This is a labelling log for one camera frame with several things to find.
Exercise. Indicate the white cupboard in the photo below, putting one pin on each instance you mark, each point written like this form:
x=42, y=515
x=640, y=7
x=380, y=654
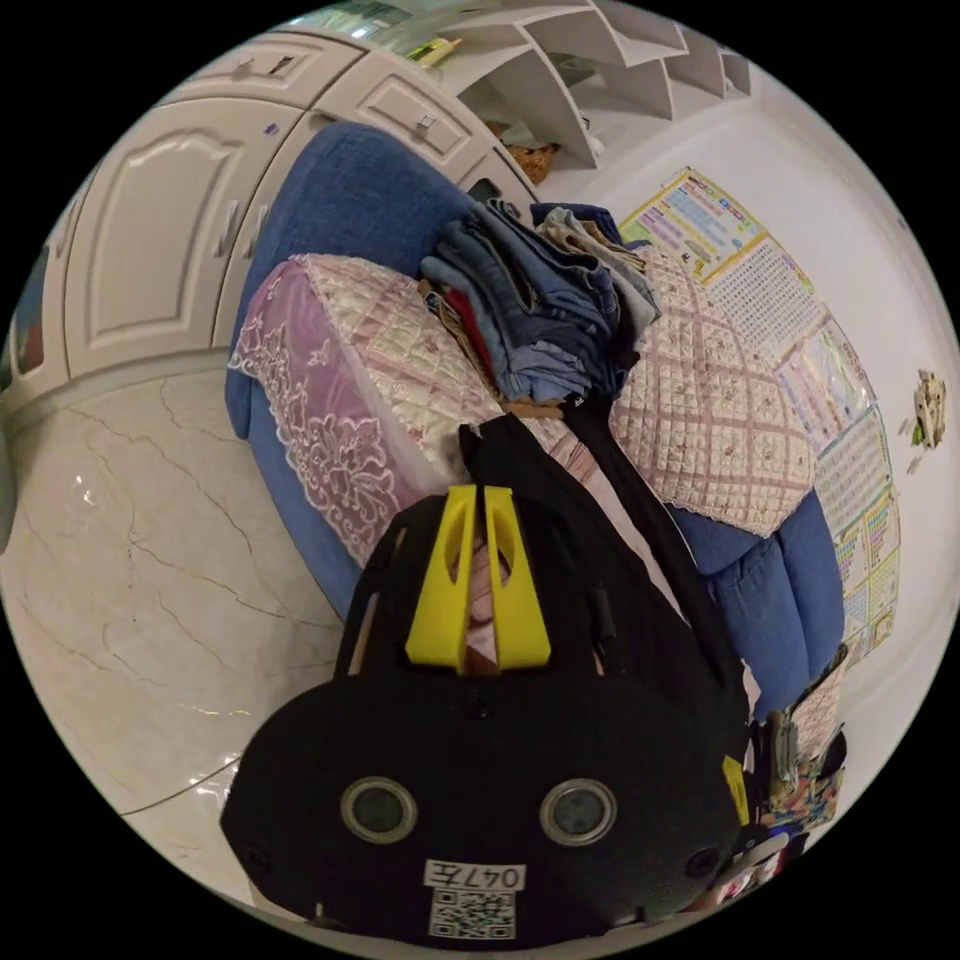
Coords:
x=172, y=225

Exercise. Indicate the pile of clothes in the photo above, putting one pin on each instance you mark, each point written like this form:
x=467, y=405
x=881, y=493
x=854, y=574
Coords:
x=551, y=315

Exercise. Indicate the white shelf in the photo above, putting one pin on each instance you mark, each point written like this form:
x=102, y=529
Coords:
x=570, y=82

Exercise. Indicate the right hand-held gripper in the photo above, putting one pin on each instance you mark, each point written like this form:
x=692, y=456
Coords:
x=765, y=757

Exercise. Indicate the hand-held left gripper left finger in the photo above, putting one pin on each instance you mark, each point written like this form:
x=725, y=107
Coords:
x=435, y=600

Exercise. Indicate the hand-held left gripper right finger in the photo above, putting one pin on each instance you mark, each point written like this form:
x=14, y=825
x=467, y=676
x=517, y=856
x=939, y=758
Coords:
x=521, y=607

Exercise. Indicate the blue sofa bed with quilt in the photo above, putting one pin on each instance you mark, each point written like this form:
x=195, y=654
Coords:
x=720, y=390

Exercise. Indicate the black pants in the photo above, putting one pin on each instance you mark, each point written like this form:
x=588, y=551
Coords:
x=645, y=517

